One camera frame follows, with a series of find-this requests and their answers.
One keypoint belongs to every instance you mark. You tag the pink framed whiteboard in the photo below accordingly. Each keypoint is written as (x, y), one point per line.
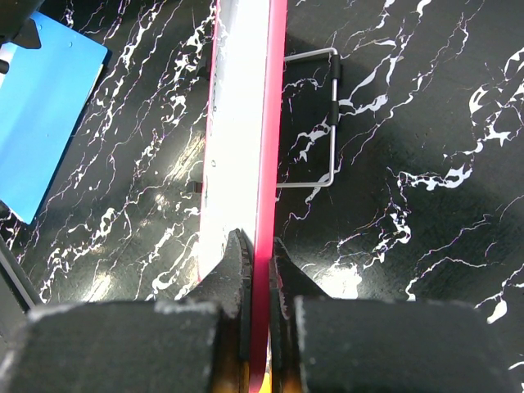
(241, 151)

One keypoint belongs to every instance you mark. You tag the blue folder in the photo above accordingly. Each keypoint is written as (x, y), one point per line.
(42, 96)

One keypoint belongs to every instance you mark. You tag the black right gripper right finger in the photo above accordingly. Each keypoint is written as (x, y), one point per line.
(286, 282)

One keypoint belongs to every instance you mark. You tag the metal wire whiteboard stand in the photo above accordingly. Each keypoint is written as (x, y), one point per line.
(333, 117)

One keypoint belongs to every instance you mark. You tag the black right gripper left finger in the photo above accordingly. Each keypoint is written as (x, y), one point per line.
(218, 326)

